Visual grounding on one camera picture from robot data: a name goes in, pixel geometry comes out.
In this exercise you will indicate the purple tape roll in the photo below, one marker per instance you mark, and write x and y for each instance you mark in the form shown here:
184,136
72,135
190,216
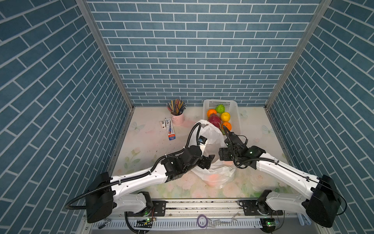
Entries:
202,221

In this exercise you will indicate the white plastic bag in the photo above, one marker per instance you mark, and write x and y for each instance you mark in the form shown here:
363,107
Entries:
220,172

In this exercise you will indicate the orange fruit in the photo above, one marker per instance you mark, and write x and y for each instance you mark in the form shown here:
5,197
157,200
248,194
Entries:
211,112
227,125

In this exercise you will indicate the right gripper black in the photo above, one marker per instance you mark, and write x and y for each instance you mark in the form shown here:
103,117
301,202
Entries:
222,152

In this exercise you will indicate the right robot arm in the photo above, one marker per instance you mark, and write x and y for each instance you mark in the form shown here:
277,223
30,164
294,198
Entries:
317,196

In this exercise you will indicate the small white eraser box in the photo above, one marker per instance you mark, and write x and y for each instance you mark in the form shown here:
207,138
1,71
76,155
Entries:
162,124

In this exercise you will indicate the pink pencil cup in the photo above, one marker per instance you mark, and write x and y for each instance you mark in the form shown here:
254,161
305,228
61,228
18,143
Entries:
178,120

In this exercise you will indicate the yellow lemon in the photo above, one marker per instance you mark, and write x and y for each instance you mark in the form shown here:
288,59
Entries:
225,117

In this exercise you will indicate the metal clip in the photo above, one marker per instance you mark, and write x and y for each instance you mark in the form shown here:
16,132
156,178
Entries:
104,224

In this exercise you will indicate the white plastic basket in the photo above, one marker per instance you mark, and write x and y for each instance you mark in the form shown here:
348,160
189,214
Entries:
231,107

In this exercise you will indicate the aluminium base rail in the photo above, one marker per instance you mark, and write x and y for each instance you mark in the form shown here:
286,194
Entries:
230,215

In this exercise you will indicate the colored pencils bundle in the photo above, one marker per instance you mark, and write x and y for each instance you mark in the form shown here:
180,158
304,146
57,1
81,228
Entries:
176,107

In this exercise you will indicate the toothpaste box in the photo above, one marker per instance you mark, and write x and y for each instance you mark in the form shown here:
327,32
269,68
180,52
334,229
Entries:
170,129

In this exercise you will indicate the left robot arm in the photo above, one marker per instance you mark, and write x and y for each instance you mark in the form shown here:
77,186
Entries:
124,193

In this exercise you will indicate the pink dragon fruit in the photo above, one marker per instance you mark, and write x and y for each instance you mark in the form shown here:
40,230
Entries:
217,122

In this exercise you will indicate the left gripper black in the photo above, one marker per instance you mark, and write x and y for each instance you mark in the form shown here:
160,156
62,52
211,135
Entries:
204,165

